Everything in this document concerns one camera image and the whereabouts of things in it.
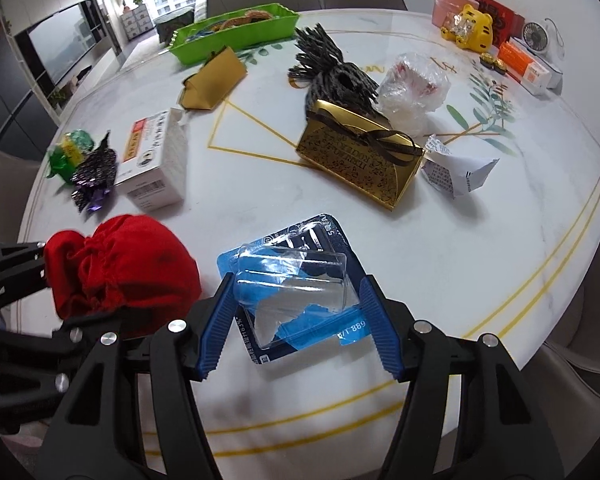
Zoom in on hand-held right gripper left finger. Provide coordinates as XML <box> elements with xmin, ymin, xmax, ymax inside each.
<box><xmin>35</xmin><ymin>272</ymin><xmax>241</xmax><ymax>480</ymax></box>

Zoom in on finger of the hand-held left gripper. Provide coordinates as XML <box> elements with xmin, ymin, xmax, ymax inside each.
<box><xmin>0</xmin><ymin>307</ymin><xmax>153</xmax><ymax>433</ymax></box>
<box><xmin>0</xmin><ymin>241</ymin><xmax>49</xmax><ymax>328</ymax></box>

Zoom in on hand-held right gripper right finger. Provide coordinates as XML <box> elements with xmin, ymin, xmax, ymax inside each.
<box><xmin>358</xmin><ymin>276</ymin><xmax>566</xmax><ymax>480</ymax></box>

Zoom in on red velvet drawstring pouch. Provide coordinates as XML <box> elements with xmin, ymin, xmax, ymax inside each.
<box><xmin>44</xmin><ymin>214</ymin><xmax>202</xmax><ymax>338</ymax></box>

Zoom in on blue blister pack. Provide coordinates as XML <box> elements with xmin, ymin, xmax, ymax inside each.
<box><xmin>216</xmin><ymin>213</ymin><xmax>376</xmax><ymax>366</ymax></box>

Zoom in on green candy wrapper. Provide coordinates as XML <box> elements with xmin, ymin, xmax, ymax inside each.
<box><xmin>47</xmin><ymin>129</ymin><xmax>97</xmax><ymax>183</ymax></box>

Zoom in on white medicine box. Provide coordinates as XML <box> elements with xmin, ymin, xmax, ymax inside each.
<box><xmin>114</xmin><ymin>107</ymin><xmax>188</xmax><ymax>211</ymax></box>

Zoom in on gold gift box with ribbon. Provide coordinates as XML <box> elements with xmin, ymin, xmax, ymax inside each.
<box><xmin>295</xmin><ymin>99</ymin><xmax>426</xmax><ymax>212</ymax></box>

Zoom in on black fringed paper bag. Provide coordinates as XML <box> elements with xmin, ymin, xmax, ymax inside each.
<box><xmin>287</xmin><ymin>23</ymin><xmax>381</xmax><ymax>118</ymax></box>

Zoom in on purple black foil wrapper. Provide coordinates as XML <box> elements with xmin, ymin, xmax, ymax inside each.
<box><xmin>70</xmin><ymin>131</ymin><xmax>120</xmax><ymax>213</ymax></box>

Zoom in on dark cabinet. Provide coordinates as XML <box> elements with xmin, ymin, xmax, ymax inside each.
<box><xmin>0</xmin><ymin>55</ymin><xmax>56</xmax><ymax>151</ymax></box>

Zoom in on crumpled white paper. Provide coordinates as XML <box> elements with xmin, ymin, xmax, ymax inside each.
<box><xmin>419</xmin><ymin>135</ymin><xmax>500</xmax><ymax>200</ymax></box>

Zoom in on clear crumpled plastic bag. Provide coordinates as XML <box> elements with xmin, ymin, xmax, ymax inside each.
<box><xmin>376</xmin><ymin>52</ymin><xmax>452</xmax><ymax>138</ymax></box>

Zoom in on small gold paper bag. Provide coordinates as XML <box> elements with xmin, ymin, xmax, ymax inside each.
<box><xmin>179</xmin><ymin>46</ymin><xmax>247</xmax><ymax>112</ymax></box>

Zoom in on white storage drawers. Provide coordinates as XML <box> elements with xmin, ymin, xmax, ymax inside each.
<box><xmin>121</xmin><ymin>4</ymin><xmax>151</xmax><ymax>41</ymax></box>

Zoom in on dark patterned box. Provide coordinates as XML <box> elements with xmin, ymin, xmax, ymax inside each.
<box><xmin>152</xmin><ymin>7</ymin><xmax>196</xmax><ymax>43</ymax></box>

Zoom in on green plastic tray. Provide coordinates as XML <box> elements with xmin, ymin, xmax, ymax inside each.
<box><xmin>167</xmin><ymin>2</ymin><xmax>301</xmax><ymax>66</ymax></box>

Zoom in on orange white box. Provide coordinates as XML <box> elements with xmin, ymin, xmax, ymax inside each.
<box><xmin>496</xmin><ymin>40</ymin><xmax>553</xmax><ymax>96</ymax></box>

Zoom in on yellow tiger toy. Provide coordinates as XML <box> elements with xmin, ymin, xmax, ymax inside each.
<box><xmin>441</xmin><ymin>4</ymin><xmax>496</xmax><ymax>55</ymax></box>

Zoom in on pink box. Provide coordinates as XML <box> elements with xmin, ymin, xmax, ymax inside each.
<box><xmin>431</xmin><ymin>0</ymin><xmax>473</xmax><ymax>28</ymax></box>

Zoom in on white desk fan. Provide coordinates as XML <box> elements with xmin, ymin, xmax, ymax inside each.
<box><xmin>517</xmin><ymin>18</ymin><xmax>566</xmax><ymax>61</ymax></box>

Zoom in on red box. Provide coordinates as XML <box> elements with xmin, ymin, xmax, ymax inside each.
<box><xmin>470</xmin><ymin>0</ymin><xmax>526</xmax><ymax>43</ymax></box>

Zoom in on wall television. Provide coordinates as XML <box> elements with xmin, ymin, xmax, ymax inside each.
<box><xmin>27</xmin><ymin>2</ymin><xmax>116</xmax><ymax>86</ymax></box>

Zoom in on brown braided rope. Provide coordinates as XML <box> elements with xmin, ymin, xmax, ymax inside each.
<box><xmin>212</xmin><ymin>8</ymin><xmax>276</xmax><ymax>32</ymax></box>

